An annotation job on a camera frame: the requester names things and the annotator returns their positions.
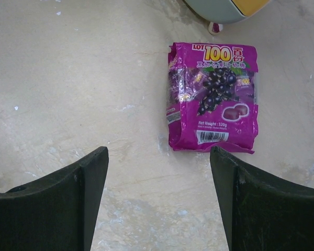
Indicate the purple candy bag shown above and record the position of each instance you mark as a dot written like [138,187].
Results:
[212,97]

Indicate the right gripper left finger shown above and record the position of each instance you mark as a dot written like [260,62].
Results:
[58,211]

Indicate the round three-drawer cabinet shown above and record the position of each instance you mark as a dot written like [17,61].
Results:
[224,12]

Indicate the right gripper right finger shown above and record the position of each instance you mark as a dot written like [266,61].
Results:
[261,211]

